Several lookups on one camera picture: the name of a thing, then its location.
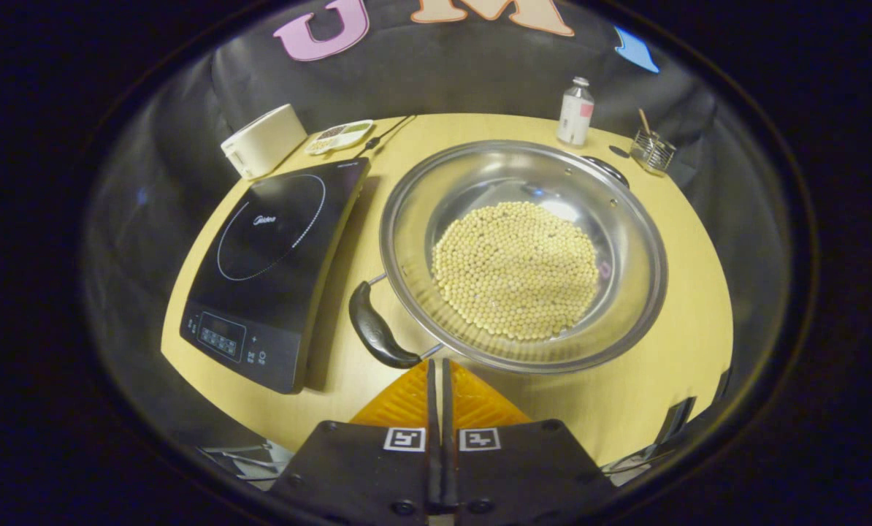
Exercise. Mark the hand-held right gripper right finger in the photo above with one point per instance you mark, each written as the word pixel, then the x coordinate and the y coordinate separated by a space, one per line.
pixel 524 467

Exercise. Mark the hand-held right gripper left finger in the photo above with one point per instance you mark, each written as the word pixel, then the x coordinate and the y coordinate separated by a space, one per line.
pixel 363 467

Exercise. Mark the pile of soybeans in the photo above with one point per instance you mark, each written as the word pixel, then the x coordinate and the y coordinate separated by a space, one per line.
pixel 516 270

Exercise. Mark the black induction cooktop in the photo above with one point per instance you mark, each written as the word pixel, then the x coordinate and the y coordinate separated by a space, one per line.
pixel 261 248

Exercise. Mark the stainless steel pot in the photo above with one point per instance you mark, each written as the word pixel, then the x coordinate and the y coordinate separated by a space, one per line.
pixel 629 248

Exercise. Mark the white divided snack tray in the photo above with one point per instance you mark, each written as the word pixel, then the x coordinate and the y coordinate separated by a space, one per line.
pixel 339 136

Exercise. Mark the white toaster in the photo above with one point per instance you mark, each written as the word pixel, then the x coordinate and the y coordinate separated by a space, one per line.
pixel 264 142

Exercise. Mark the clear bottle with pink label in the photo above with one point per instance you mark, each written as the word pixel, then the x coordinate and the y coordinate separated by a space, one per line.
pixel 575 117

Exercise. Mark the wooden stick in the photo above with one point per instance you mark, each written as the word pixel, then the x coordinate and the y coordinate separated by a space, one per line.
pixel 645 120

